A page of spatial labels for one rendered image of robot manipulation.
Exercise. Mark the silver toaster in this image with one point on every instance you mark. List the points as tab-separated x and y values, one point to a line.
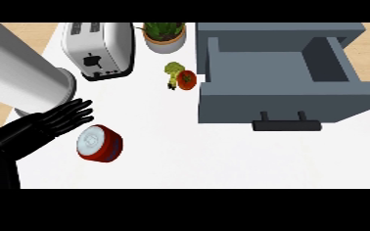
104	49

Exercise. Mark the grey cabinet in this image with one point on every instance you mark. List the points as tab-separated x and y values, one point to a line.
279	32

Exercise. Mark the grey drawer front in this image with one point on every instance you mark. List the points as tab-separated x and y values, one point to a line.
271	102

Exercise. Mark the red can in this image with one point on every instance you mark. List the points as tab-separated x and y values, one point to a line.
100	143

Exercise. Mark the green broccoli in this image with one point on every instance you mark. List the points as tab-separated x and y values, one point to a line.
173	70

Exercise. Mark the grey drawer box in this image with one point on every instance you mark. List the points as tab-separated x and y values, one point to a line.
260	67

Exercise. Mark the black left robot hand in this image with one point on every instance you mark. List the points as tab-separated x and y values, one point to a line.
54	122

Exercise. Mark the potted green plant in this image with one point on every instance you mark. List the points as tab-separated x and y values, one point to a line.
165	39

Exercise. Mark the red tomato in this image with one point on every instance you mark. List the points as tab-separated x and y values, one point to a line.
187	79

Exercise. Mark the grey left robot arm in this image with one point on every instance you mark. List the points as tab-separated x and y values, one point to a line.
29	78

